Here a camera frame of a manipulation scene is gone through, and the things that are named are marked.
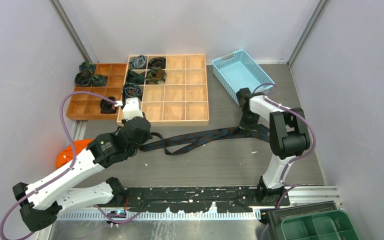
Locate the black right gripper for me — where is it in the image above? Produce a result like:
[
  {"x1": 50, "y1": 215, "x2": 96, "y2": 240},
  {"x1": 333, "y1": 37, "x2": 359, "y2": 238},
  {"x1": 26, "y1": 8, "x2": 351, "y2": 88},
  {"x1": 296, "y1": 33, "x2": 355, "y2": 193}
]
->
[{"x1": 240, "y1": 110, "x2": 261, "y2": 137}]

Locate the navy brown striped tie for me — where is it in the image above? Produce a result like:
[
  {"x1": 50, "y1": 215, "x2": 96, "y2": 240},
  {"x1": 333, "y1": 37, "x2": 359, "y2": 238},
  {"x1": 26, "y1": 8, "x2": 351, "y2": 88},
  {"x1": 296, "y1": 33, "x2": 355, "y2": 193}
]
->
[{"x1": 139, "y1": 124, "x2": 269, "y2": 156}]

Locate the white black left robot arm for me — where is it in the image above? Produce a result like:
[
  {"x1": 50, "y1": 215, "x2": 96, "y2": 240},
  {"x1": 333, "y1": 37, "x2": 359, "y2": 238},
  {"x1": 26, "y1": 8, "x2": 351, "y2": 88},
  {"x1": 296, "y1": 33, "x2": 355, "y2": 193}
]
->
[{"x1": 12, "y1": 116, "x2": 151, "y2": 232}]

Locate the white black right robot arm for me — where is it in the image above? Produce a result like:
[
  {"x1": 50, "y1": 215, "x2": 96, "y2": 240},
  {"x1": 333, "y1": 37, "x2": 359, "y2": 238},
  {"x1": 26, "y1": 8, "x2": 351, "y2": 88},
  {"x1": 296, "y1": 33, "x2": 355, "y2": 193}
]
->
[{"x1": 236, "y1": 88, "x2": 311, "y2": 206}]

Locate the black rolled tie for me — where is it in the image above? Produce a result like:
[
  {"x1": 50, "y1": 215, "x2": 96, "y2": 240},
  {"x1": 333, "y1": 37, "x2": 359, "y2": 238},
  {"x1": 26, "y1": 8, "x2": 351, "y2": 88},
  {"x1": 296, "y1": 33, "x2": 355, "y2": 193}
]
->
[{"x1": 99, "y1": 99, "x2": 117, "y2": 114}]

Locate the blue paisley rolled tie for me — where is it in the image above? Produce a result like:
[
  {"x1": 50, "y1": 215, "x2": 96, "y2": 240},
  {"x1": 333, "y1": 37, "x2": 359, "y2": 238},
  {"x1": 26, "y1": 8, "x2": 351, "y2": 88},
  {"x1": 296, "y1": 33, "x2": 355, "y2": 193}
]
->
[{"x1": 122, "y1": 82, "x2": 143, "y2": 101}]

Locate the light blue plastic basket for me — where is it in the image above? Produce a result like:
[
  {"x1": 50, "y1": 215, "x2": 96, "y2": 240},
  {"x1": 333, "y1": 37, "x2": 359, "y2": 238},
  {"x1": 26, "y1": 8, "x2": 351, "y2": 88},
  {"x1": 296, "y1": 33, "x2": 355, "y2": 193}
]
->
[{"x1": 211, "y1": 49, "x2": 275, "y2": 105}]

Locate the dark green rolled tie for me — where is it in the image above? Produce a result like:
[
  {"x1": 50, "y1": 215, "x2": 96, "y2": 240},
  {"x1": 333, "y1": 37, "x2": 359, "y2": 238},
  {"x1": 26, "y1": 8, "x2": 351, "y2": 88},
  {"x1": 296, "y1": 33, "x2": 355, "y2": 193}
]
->
[{"x1": 125, "y1": 69, "x2": 146, "y2": 85}]

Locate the light wooden compartment tray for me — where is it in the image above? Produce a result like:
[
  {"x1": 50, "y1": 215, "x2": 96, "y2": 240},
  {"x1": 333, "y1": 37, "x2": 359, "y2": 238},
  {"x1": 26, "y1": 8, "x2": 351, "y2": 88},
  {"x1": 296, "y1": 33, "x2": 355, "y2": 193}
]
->
[{"x1": 125, "y1": 53, "x2": 210, "y2": 127}]

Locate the dark orange wooden compartment tray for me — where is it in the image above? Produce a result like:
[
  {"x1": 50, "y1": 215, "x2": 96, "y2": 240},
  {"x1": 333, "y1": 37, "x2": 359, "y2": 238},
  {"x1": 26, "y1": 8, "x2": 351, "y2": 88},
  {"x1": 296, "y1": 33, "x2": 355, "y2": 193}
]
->
[{"x1": 66, "y1": 63, "x2": 127, "y2": 121}]

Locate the green patterned rolled tie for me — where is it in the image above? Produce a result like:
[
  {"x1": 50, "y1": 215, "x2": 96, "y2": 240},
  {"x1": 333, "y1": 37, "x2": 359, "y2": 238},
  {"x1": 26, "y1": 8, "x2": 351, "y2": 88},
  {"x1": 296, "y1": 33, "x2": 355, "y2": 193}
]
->
[{"x1": 145, "y1": 67, "x2": 167, "y2": 85}]

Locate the green dotted rolled tie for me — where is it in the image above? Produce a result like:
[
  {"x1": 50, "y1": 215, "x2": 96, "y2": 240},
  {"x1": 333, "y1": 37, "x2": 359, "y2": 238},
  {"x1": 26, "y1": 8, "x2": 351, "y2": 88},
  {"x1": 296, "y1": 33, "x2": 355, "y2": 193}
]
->
[{"x1": 90, "y1": 74, "x2": 108, "y2": 87}]

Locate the grey blue rolled tie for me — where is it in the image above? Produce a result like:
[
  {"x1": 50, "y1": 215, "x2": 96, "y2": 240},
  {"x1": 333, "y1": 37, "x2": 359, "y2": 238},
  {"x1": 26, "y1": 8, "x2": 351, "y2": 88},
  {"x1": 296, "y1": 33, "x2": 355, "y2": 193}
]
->
[{"x1": 128, "y1": 55, "x2": 148, "y2": 70}]

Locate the orange cloth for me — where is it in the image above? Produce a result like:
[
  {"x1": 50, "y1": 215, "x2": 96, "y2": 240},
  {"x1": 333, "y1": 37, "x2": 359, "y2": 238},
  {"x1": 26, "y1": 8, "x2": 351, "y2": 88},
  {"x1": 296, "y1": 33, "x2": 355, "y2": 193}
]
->
[{"x1": 55, "y1": 138, "x2": 93, "y2": 169}]

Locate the dark brown rolled tie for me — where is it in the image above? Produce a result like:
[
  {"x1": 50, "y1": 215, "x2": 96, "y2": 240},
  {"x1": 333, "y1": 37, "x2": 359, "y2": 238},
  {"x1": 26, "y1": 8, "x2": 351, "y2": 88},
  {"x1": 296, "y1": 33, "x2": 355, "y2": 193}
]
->
[{"x1": 147, "y1": 57, "x2": 167, "y2": 69}]

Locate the dark striped rolled tie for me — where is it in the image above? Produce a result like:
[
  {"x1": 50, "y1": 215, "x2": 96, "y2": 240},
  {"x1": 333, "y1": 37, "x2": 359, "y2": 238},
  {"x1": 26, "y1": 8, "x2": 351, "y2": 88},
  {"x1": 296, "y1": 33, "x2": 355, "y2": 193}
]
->
[{"x1": 74, "y1": 70, "x2": 93, "y2": 87}]

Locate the teal patterned rolled tie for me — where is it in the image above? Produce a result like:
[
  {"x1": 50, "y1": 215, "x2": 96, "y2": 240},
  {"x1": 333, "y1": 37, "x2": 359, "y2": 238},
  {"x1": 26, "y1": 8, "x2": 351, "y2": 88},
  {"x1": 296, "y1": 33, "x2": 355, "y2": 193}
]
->
[{"x1": 78, "y1": 61, "x2": 97, "y2": 75}]

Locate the green plastic bin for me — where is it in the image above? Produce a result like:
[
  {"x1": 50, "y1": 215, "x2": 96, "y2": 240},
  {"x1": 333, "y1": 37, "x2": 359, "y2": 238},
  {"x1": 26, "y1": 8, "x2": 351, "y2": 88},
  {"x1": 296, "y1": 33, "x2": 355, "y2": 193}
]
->
[{"x1": 275, "y1": 209, "x2": 360, "y2": 240}]

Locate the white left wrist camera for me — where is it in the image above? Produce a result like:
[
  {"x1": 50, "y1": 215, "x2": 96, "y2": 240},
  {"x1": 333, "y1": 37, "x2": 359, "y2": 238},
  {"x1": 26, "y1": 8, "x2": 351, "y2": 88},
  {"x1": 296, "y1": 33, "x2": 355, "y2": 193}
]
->
[{"x1": 114, "y1": 97, "x2": 144, "y2": 124}]

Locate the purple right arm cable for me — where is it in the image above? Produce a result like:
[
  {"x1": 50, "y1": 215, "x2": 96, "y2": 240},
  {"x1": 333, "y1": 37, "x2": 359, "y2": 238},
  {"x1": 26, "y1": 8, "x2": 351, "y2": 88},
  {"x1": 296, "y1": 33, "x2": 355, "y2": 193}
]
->
[{"x1": 251, "y1": 82, "x2": 317, "y2": 210}]

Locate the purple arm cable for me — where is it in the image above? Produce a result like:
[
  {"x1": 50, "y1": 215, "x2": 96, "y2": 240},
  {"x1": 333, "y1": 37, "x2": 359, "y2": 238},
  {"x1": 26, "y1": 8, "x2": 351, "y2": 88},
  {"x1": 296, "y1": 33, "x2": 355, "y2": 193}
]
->
[
  {"x1": 0, "y1": 91, "x2": 118, "y2": 240},
  {"x1": 251, "y1": 82, "x2": 317, "y2": 210}
]

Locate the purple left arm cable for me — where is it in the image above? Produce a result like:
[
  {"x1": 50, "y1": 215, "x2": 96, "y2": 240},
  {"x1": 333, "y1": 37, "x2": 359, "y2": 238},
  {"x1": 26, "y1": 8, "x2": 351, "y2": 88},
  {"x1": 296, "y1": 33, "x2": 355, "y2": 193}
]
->
[{"x1": 0, "y1": 91, "x2": 118, "y2": 240}]

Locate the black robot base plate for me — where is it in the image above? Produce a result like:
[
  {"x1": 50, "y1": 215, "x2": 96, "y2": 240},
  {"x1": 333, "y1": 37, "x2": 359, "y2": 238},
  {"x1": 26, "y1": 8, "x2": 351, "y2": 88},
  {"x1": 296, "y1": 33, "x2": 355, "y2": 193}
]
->
[{"x1": 94, "y1": 186, "x2": 291, "y2": 215}]

